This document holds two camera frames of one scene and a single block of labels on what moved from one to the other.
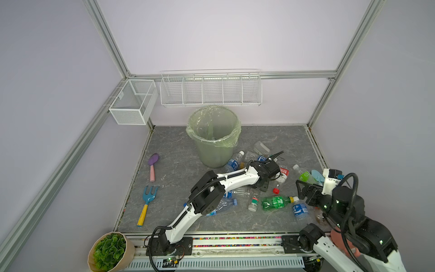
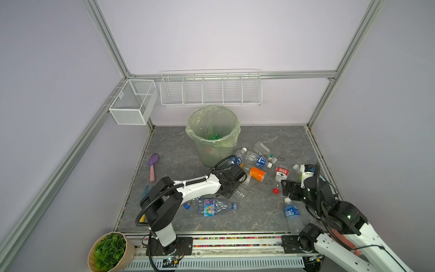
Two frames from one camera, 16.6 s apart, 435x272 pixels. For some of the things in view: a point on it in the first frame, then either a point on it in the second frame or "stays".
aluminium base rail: x=218 y=245 stays
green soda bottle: x=277 y=202 -> x=215 y=136
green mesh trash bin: x=217 y=130 stays
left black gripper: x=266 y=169 -> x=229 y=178
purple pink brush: x=152 y=160 stays
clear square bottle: x=261 y=148 stays
